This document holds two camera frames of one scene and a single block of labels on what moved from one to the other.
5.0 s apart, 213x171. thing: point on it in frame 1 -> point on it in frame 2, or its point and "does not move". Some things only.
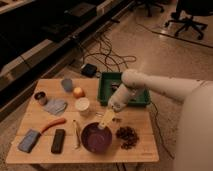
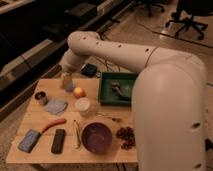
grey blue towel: [55, 106] does not move
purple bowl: [96, 139] does not move
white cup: [82, 105] does not move
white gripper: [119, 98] -> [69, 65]
